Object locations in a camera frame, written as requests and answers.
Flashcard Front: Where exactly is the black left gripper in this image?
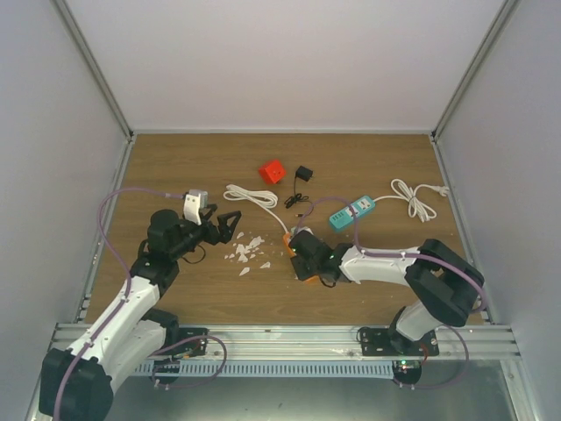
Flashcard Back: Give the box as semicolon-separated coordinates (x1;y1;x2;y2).
170;203;240;260

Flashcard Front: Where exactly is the orange power strip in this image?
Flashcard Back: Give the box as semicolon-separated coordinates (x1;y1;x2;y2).
282;232;320;285

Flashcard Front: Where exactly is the red cube adapter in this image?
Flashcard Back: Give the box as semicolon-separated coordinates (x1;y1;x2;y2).
258;159;287;185

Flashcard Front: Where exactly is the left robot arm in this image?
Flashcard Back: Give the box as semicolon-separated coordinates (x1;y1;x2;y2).
39;205;242;420

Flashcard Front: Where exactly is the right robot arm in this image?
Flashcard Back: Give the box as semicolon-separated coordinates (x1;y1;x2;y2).
285;229;485;355

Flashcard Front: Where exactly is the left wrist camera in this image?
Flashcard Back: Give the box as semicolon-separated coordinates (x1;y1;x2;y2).
183;189;208;225

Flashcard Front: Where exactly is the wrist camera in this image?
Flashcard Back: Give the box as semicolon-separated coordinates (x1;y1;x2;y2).
183;189;208;225
294;226;314;236

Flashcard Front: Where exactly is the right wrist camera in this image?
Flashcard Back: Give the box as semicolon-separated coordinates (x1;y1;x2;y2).
294;226;314;236

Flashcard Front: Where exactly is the white orange strip cord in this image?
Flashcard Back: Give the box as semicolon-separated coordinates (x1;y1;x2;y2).
224;183;289;233

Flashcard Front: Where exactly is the black adapter cable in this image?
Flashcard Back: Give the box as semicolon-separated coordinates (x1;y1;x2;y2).
283;175;310;219

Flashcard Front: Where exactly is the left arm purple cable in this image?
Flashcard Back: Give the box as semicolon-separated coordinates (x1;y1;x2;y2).
54;187;185;420

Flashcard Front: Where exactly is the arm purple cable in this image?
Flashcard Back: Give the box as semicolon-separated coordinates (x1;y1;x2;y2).
293;196;488;390
54;187;185;420

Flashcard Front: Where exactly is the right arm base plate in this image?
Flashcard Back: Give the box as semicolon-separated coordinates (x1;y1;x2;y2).
356;326;440;357

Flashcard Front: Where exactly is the aluminium front rail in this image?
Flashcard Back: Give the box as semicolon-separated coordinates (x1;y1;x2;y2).
50;323;521;361

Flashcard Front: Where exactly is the white teal strip cord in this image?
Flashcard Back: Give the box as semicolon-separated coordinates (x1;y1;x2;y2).
374;177;451;223

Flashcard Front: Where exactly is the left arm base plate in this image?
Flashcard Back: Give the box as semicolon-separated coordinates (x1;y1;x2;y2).
168;326;210;357

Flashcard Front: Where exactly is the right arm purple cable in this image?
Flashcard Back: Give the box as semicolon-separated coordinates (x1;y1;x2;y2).
293;196;488;390

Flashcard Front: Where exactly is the slotted cable duct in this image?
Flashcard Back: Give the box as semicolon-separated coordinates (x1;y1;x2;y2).
156;360;394;380

